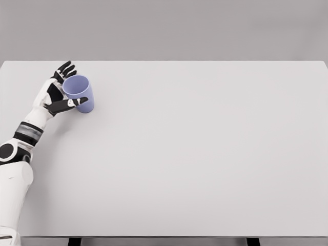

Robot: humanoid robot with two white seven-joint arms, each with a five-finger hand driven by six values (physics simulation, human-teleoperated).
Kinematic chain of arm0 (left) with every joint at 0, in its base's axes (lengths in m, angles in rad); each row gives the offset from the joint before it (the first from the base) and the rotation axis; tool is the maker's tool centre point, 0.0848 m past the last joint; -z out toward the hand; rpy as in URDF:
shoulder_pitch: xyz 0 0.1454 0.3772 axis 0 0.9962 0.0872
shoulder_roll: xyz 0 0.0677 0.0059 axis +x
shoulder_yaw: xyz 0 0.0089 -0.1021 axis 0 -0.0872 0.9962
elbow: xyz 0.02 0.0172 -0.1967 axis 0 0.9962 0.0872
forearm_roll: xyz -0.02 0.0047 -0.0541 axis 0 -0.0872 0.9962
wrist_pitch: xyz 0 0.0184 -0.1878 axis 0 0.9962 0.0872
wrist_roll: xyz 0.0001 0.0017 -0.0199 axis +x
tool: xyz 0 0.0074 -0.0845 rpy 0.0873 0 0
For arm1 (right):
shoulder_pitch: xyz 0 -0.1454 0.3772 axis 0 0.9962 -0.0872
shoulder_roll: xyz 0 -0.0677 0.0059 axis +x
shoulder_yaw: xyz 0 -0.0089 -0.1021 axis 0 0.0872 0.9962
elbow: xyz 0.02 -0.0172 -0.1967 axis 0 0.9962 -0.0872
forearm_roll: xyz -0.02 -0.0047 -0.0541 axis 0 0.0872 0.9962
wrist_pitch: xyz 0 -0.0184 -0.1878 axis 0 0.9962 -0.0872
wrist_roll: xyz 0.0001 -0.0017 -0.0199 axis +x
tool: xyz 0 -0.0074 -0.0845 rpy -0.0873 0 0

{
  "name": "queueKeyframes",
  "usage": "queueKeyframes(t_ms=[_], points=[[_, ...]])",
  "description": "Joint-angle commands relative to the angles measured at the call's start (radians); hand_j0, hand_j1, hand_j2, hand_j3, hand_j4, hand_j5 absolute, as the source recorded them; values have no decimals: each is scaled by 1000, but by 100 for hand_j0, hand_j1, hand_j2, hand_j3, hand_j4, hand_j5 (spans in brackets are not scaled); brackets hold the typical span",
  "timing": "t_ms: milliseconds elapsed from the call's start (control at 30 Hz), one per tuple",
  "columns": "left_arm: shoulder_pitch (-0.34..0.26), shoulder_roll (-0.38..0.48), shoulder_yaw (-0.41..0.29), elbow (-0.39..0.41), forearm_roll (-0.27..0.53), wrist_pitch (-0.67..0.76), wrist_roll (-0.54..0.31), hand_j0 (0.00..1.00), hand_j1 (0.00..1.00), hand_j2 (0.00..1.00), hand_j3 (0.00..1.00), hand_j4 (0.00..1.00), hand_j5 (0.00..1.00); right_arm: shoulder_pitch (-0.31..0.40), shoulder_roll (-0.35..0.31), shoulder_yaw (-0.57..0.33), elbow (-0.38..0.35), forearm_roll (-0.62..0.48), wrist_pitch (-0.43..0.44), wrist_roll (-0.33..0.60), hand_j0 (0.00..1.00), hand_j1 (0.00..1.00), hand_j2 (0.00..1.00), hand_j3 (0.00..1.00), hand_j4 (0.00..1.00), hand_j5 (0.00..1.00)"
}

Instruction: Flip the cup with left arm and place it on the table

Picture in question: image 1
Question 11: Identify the lavender blue plastic cup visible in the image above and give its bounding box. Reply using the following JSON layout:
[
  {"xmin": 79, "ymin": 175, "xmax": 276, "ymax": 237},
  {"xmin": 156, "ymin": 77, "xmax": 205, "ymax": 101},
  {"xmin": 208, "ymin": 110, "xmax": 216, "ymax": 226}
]
[{"xmin": 62, "ymin": 74, "xmax": 95, "ymax": 114}]

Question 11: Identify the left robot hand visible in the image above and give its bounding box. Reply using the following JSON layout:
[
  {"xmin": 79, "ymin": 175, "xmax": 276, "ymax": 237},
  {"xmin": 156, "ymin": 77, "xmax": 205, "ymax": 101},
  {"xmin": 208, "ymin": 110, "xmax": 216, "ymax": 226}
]
[{"xmin": 31, "ymin": 60, "xmax": 89, "ymax": 116}]

